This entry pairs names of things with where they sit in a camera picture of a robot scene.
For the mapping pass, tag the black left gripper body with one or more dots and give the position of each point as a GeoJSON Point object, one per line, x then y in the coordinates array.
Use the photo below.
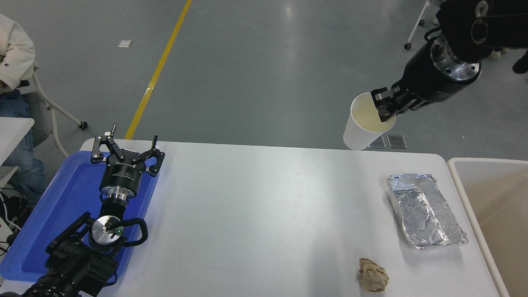
{"type": "Point", "coordinates": [122, 175]}

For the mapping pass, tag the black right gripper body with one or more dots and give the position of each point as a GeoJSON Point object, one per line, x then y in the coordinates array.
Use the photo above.
{"type": "Point", "coordinates": [427, 80]}

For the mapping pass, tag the white paper cup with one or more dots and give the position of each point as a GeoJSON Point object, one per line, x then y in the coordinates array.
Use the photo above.
{"type": "Point", "coordinates": [359, 132]}

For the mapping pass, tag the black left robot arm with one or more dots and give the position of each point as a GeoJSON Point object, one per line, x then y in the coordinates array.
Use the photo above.
{"type": "Point", "coordinates": [74, 264]}

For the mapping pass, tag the blue plastic tray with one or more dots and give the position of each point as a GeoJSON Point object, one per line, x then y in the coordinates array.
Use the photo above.
{"type": "Point", "coordinates": [62, 206]}

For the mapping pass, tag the standing person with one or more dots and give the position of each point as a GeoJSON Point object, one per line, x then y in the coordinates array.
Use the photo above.
{"type": "Point", "coordinates": [522, 64]}

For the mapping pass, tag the white side table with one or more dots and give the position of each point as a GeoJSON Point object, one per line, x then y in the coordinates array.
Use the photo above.
{"type": "Point", "coordinates": [12, 132]}

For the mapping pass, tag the silver foil tray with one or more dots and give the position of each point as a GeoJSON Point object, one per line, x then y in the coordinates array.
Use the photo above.
{"type": "Point", "coordinates": [425, 210]}

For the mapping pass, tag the seated person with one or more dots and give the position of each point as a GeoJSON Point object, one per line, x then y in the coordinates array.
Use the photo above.
{"type": "Point", "coordinates": [14, 53]}

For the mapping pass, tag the large pale bin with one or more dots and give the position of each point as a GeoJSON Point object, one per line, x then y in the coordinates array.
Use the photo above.
{"type": "Point", "coordinates": [495, 214]}

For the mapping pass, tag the crumpled tan paper ball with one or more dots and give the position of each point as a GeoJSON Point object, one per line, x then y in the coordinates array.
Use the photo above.
{"type": "Point", "coordinates": [373, 276]}

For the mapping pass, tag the white frame rolling chair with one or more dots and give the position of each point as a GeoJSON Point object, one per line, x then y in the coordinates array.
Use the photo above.
{"type": "Point", "coordinates": [407, 46]}

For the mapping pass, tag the white frame wheeled chair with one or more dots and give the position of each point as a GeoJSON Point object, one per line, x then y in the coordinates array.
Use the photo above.
{"type": "Point", "coordinates": [39, 115]}

